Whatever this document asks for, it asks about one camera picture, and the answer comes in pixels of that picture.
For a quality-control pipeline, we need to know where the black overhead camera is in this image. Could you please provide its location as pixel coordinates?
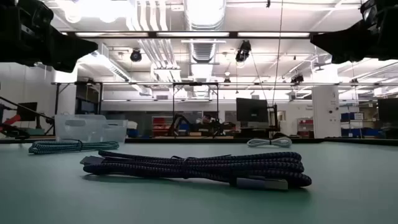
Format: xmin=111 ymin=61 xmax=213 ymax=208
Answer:
xmin=235 ymin=40 xmax=252 ymax=63

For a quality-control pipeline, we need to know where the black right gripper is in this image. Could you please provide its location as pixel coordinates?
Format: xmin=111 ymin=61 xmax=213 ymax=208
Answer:
xmin=310 ymin=0 xmax=398 ymax=65

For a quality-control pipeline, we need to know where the white pillar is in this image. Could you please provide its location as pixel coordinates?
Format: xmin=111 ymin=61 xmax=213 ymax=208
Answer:
xmin=312 ymin=85 xmax=340 ymax=139

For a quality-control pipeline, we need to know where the black hanging cable reel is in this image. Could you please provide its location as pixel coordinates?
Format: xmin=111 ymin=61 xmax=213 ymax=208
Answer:
xmin=129 ymin=48 xmax=143 ymax=63

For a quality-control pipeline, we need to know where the large black monitor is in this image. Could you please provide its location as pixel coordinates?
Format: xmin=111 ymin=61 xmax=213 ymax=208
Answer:
xmin=236 ymin=98 xmax=269 ymax=123

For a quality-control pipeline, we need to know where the silver ceiling duct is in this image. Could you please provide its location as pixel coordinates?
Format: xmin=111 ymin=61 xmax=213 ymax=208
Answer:
xmin=183 ymin=0 xmax=227 ymax=63

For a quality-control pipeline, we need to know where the small red bin shelf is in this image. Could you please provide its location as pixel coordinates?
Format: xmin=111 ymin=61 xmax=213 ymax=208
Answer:
xmin=297 ymin=118 xmax=315 ymax=138

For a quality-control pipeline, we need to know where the black workstation frame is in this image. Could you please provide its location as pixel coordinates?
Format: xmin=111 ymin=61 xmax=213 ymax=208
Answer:
xmin=172 ymin=82 xmax=220 ymax=138

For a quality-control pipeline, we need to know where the teal braided USB-C cable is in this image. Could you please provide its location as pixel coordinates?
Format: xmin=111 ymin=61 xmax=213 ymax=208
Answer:
xmin=28 ymin=139 xmax=120 ymax=155

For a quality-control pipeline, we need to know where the person seated at workstation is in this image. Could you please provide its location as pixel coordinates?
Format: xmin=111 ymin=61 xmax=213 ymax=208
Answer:
xmin=194 ymin=114 xmax=220 ymax=137

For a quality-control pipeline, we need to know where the clear plastic bin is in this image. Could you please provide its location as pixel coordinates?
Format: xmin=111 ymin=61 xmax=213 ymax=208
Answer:
xmin=54 ymin=114 xmax=129 ymax=144

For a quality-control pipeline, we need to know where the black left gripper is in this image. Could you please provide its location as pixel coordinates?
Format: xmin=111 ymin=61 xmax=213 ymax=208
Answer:
xmin=0 ymin=0 xmax=99 ymax=73

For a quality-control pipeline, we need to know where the black rig beam with lights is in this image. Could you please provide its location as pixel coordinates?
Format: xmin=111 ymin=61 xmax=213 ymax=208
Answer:
xmin=60 ymin=30 xmax=320 ymax=39

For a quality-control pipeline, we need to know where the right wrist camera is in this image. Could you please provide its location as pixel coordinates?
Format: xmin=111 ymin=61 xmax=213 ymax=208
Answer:
xmin=360 ymin=0 xmax=381 ymax=23

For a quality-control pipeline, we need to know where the small black monitor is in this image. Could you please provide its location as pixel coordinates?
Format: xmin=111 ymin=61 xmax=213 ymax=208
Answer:
xmin=17 ymin=101 xmax=38 ymax=122

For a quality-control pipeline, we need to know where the dark blue braided USB-C cable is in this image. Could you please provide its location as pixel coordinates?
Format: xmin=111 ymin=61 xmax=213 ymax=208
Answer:
xmin=80 ymin=150 xmax=313 ymax=191

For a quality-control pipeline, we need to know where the white USB-C cable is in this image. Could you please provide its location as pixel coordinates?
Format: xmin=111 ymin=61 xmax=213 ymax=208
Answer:
xmin=246 ymin=137 xmax=293 ymax=149

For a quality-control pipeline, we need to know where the blue bin shelf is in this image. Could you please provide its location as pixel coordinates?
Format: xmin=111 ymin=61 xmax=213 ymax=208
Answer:
xmin=340 ymin=111 xmax=382 ymax=138

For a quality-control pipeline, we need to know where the thin hanging black cable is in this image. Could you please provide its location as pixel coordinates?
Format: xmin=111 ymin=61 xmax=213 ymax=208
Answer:
xmin=272 ymin=0 xmax=284 ymax=106

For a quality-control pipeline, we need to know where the black monitor at edge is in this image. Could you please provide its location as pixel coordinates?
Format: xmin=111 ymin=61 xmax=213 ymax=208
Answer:
xmin=377 ymin=98 xmax=398 ymax=124

